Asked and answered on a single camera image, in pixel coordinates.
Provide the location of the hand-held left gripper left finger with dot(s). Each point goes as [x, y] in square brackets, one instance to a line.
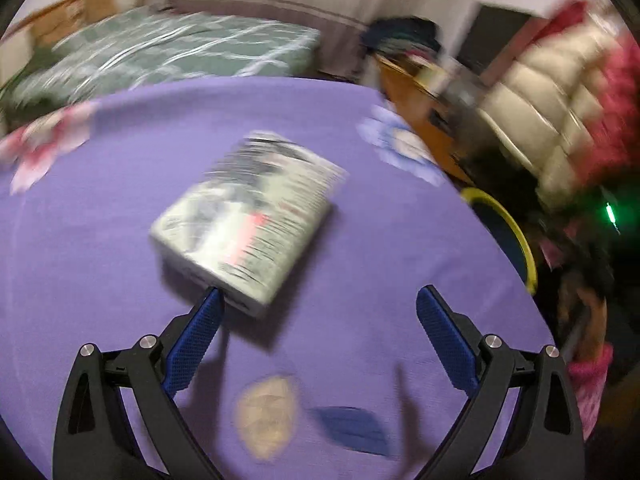
[195, 340]

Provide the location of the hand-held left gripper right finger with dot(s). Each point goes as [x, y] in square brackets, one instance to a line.
[447, 340]

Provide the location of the yellow-rimmed trash bin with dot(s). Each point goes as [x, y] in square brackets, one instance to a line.
[505, 230]

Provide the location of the green and white carton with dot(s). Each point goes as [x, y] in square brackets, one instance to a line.
[250, 220]

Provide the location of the person's right forearm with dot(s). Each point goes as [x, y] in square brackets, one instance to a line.
[592, 370]

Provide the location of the purple floral tablecloth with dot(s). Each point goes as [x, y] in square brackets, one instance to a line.
[400, 240]

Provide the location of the cream puffer jacket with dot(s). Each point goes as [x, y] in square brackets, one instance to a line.
[545, 110]

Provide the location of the red puffer coat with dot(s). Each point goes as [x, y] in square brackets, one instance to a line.
[617, 85]

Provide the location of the wooden sideboard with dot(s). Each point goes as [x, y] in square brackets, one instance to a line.
[415, 105]

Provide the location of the black television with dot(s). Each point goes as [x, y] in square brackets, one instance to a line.
[492, 35]

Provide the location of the pile of clothes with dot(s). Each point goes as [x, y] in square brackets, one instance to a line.
[402, 37]

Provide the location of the bed with green quilt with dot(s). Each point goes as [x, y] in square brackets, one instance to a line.
[175, 50]

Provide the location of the wooden bed headboard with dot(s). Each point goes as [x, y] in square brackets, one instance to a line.
[65, 10]

